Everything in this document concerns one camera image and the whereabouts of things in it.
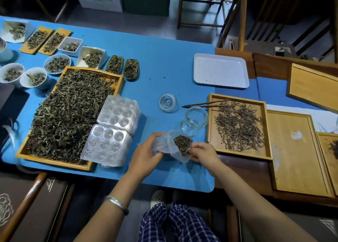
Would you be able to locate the person's right hand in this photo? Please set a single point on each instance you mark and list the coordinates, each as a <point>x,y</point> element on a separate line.
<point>208,157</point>

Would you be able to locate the person's left hand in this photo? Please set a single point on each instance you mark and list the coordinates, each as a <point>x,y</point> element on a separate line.
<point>142,157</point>

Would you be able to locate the person's right thumb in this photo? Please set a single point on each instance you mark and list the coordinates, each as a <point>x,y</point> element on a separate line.
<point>195,158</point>

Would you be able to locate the person's left thumb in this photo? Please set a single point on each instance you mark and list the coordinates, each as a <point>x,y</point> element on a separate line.
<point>158,155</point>

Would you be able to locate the clear plastic bag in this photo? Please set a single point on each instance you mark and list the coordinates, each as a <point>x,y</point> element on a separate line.
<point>165,145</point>

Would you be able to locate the person's right forearm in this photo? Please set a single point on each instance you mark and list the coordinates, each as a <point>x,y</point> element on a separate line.
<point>253,210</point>

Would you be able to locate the person's left forearm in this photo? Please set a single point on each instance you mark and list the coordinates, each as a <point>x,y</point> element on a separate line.
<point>111,210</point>

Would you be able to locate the tea leaves in bag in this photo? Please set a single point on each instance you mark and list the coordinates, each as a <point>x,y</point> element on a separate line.
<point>182,144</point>

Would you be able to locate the wooden tray with sorted tea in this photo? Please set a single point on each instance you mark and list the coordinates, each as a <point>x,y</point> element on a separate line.
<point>211,141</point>

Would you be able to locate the clear glass jar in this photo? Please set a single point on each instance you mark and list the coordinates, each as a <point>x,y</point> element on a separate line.
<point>195,121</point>

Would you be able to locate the white shoe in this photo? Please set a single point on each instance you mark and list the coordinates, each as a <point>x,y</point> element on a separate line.
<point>158,199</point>

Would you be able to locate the clear plastic mould tray stack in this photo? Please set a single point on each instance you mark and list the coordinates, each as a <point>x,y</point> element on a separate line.
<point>107,145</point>
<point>119,113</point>

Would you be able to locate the clear glass lid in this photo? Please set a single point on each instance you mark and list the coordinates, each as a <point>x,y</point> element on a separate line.
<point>168,102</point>

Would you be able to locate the sorted tea leaves pile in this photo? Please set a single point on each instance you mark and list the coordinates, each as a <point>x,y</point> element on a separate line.
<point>239,127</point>

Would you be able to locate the dark metal tweezers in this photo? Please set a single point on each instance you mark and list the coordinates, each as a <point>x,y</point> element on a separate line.
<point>203,104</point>

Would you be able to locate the blue plaid trousers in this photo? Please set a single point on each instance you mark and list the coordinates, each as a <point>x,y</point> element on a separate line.
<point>182,224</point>

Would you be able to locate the dark wooden tea scoop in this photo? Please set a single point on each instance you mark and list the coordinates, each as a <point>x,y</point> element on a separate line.
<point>131,69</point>
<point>115,64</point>

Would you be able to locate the white plastic tray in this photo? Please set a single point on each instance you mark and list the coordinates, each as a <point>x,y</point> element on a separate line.
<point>221,70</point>

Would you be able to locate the empty long wooden tray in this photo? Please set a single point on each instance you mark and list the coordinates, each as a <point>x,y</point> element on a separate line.
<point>295,154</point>

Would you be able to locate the large loose tea leaves pile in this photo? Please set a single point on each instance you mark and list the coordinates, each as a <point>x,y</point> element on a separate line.
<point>66,115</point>

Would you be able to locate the white square tea dish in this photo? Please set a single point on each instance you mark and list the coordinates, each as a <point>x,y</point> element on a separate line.
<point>16,31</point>
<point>92,59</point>

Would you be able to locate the brown printed box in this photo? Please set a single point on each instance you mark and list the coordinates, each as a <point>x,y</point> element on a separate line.
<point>10,197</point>
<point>39,212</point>

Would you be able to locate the wooden tray with tea scraps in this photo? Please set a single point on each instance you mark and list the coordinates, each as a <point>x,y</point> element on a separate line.
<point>327,168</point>

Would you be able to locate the large wooden tea tray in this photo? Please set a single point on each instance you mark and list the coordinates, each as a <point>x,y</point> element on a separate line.
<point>23,154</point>

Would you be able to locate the white round bowl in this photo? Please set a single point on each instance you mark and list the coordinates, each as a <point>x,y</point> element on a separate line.
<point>57,64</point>

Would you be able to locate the small white rectangular dish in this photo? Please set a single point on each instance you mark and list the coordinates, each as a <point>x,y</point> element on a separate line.
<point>70,46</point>

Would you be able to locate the wooden armrest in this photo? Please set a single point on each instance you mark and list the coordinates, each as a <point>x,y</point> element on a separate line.
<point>23,202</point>

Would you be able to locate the white tea cup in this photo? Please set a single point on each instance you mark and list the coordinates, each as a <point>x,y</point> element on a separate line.
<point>33,78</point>
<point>12,74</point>

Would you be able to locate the black bag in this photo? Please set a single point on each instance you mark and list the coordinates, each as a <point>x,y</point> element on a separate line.
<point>12,109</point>

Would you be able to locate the bamboo tea scoop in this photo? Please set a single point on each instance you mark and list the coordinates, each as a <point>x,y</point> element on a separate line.
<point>54,41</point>
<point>37,40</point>

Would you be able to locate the dark green box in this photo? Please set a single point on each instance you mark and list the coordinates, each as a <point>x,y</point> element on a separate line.
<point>145,0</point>

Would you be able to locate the dark wooden chair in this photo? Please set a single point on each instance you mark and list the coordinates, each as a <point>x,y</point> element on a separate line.
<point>290,12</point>

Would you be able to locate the pale lidded cup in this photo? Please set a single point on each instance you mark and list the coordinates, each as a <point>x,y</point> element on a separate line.
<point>4,50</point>

